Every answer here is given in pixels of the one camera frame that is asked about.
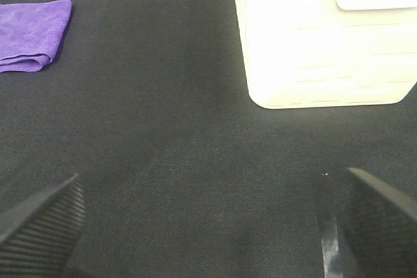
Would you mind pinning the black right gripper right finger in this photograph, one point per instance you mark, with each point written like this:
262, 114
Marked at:
379, 224

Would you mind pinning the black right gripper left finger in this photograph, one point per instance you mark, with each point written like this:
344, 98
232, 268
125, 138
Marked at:
39, 234

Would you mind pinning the purple folded towel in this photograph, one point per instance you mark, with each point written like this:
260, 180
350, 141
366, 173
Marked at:
31, 34

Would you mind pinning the white plastic storage bin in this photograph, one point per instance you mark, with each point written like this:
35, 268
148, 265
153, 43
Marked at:
323, 53

